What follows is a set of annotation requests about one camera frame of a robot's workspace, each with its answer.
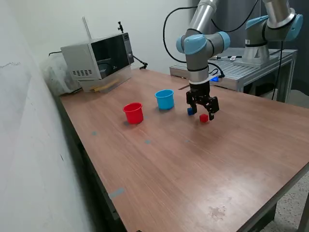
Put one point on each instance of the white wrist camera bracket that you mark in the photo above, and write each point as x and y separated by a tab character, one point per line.
214	78

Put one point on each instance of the aluminium robot base table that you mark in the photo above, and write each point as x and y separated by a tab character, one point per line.
241	72

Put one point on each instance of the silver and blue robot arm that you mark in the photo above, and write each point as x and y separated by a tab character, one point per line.
196	62

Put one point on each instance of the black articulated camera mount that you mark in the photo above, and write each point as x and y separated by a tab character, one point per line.
144	64

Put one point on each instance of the clear acrylic stand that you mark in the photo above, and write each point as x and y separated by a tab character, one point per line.
120	75

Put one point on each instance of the blue plastic cup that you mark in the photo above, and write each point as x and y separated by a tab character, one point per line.
165	101

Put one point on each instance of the red cube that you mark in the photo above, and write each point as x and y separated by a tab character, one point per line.
203	118

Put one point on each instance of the wooden sticks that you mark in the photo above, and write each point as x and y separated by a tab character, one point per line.
99	89

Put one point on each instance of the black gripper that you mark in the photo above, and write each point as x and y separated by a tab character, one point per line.
199	90

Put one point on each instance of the blue cube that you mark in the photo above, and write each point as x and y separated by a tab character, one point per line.
189	111

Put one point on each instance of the silver microwave oven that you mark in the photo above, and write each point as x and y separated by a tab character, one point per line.
79	58

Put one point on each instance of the grey metal table frame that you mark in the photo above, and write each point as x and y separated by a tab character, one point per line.
264	217

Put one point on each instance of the long grey-blue tape strip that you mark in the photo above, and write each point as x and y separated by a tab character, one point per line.
116	193

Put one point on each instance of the thin white rod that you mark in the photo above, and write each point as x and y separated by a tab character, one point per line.
87	27

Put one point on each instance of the red plastic cup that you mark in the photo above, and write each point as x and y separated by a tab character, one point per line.
134	116

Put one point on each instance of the dark grey curtain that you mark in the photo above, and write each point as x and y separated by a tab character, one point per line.
236	41

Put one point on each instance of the clear plastic storage box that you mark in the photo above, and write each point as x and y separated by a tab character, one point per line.
58	77

